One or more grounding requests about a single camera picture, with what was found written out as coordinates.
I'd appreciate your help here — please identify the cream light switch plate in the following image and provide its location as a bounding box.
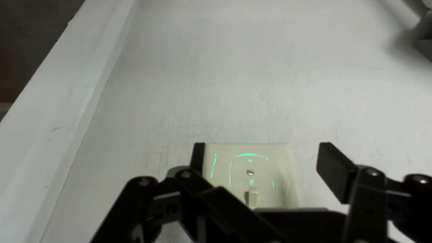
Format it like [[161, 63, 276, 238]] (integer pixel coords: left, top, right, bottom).
[[198, 141, 303, 210]]

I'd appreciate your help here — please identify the cream light switch toggle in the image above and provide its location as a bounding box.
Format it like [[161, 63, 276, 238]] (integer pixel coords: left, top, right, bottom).
[[245, 189, 261, 209]]

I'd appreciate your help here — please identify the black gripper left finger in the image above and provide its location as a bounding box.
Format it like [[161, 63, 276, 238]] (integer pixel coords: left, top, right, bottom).
[[90, 141, 289, 243]]

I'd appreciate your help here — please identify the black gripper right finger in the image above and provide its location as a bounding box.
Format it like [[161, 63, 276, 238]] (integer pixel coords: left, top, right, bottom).
[[316, 141, 432, 243]]

